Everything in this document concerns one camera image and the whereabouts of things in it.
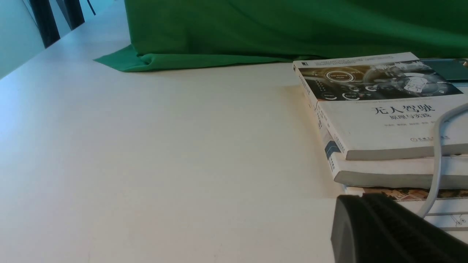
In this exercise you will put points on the bottom illustrated book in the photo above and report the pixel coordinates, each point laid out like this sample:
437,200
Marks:
449,211

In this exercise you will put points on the white top book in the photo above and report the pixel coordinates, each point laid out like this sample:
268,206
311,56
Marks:
380,77

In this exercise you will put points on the white book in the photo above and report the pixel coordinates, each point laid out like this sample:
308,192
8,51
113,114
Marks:
384,171
380,77

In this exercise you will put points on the black vertical post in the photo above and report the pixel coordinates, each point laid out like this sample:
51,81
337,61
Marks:
72,12
45,21

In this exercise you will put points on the white middle book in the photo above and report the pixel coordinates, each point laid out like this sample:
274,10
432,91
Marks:
384,171

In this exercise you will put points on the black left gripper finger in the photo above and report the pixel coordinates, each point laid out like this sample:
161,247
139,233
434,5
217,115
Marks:
375,229

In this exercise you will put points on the green cloth backdrop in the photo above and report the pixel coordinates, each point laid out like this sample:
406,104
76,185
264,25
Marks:
190,34

